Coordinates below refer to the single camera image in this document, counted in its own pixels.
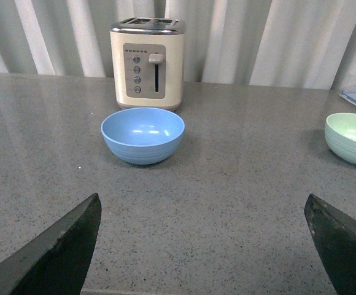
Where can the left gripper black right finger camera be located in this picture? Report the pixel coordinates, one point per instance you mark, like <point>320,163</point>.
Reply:
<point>334,236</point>

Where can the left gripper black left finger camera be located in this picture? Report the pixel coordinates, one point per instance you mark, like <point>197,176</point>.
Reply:
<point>57,260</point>

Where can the green bowl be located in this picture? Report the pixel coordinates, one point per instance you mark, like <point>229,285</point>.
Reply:
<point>340,135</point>

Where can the blue bowl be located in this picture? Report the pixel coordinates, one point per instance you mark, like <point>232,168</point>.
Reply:
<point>143,136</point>

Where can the white curtain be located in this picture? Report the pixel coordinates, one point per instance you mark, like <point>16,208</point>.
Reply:
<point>304,44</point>

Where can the cream two-slot toaster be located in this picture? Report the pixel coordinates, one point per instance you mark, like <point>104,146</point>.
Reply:
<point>148,62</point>

